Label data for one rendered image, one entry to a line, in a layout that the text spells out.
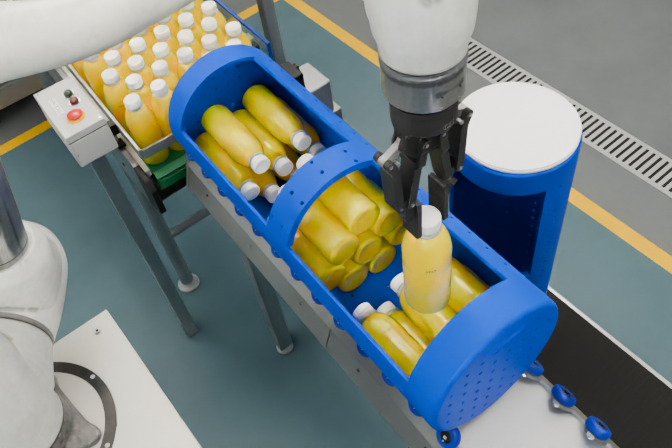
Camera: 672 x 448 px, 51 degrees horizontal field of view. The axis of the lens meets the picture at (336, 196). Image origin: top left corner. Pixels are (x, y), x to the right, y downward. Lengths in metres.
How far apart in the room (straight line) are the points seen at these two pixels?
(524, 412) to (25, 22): 1.04
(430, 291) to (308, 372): 1.45
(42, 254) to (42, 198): 2.01
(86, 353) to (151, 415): 0.19
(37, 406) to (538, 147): 1.07
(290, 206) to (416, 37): 0.68
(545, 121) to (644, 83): 1.75
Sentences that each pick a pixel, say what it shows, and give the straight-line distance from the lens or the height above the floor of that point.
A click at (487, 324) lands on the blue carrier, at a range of 1.09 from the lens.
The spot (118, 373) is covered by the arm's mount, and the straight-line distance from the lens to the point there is 1.36.
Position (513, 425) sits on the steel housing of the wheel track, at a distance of 1.36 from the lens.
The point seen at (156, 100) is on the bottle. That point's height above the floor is 1.07.
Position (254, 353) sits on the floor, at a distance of 2.50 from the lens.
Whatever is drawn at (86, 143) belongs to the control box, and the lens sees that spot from 1.74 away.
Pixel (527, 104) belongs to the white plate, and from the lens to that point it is 1.66.
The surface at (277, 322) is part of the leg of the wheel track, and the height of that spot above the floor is 0.21.
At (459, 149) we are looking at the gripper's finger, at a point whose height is 1.54.
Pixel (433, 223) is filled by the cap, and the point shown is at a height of 1.44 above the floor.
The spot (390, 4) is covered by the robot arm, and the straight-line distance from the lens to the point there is 0.65.
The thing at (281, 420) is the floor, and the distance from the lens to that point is 2.39.
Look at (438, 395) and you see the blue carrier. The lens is 1.11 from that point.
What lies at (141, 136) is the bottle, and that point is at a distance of 1.78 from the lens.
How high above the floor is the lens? 2.18
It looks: 51 degrees down
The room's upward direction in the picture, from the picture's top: 10 degrees counter-clockwise
